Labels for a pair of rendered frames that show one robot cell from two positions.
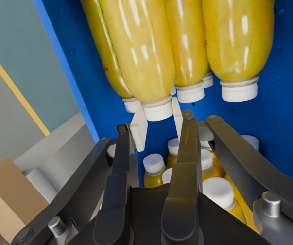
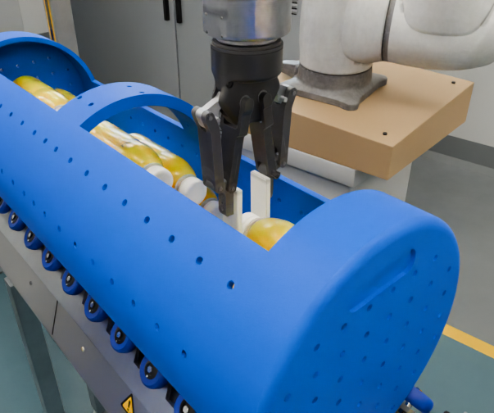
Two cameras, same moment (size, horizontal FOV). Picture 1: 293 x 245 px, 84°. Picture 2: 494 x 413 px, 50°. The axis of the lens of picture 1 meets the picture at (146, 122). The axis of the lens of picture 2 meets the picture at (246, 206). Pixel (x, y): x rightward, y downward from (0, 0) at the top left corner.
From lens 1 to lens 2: 0.51 m
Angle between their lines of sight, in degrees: 36
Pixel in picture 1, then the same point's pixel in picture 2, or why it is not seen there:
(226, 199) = (154, 171)
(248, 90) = not seen: hidden behind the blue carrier
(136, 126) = (265, 180)
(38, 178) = (342, 174)
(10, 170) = (373, 167)
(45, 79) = not seen: outside the picture
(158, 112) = (249, 216)
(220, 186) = not seen: hidden behind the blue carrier
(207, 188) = (169, 180)
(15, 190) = (353, 150)
